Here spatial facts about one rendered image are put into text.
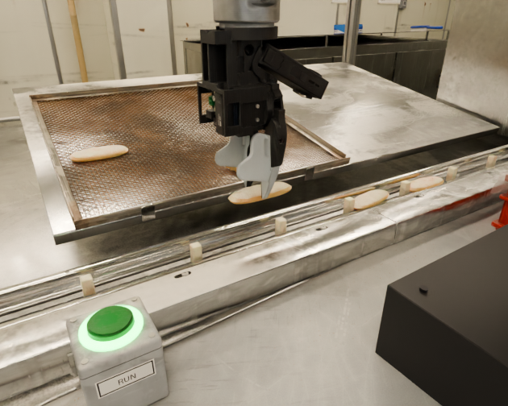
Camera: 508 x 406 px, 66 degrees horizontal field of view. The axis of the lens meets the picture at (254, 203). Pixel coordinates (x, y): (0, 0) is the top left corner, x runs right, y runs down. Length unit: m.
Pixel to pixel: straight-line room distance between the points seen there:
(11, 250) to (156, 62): 3.45
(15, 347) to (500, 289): 0.48
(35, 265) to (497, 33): 1.13
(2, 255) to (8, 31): 3.51
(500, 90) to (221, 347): 0.98
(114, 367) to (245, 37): 0.35
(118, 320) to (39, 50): 3.85
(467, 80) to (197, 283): 0.98
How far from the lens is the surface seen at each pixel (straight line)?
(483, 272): 0.49
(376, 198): 0.72
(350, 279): 0.57
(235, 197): 0.53
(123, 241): 0.67
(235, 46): 0.46
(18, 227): 0.78
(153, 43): 4.03
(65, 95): 1.03
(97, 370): 0.37
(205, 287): 0.47
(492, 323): 0.42
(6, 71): 4.15
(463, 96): 1.27
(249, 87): 0.46
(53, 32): 4.15
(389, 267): 0.61
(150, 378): 0.40
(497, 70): 1.22
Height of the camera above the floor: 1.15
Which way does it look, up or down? 26 degrees down
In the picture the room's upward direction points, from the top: straight up
